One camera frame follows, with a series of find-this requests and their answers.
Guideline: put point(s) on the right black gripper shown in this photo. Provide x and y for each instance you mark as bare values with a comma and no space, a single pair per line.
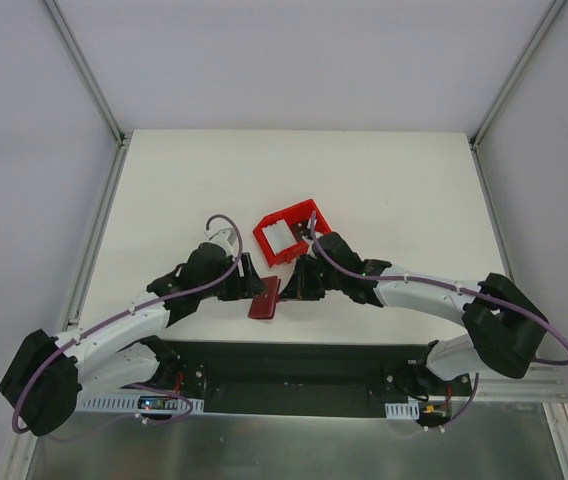
307,275

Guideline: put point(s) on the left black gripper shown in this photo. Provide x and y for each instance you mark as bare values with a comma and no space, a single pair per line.
245,276

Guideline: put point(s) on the red leather card holder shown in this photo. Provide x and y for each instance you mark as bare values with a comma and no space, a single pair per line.
263,306

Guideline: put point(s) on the red plastic bin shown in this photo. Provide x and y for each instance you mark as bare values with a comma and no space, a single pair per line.
298,212

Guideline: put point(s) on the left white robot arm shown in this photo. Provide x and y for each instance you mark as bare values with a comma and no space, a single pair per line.
51,375

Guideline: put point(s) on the white card stack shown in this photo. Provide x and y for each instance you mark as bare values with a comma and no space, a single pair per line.
279,236

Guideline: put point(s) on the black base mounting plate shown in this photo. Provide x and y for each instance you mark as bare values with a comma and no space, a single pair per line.
321,380

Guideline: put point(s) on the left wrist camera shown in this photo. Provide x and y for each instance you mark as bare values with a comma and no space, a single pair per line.
224,237

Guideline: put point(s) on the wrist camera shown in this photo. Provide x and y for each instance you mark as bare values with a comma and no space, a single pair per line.
224,237
309,237

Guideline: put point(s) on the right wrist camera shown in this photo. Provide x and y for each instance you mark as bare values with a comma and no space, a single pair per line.
309,237

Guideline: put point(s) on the right white cable duct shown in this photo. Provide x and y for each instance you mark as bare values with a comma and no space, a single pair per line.
402,411

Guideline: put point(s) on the white cable duct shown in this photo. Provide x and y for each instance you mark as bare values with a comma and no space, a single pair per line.
141,402
402,411

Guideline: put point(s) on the left white cable duct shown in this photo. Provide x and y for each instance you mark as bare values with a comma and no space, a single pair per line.
141,402

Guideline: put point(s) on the left aluminium frame post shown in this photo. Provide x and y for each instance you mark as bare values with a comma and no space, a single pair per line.
70,44

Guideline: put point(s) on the aluminium frame post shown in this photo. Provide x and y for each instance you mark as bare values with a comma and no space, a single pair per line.
531,47
70,44

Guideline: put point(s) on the right aluminium frame post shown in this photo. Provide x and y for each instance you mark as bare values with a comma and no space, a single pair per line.
531,47

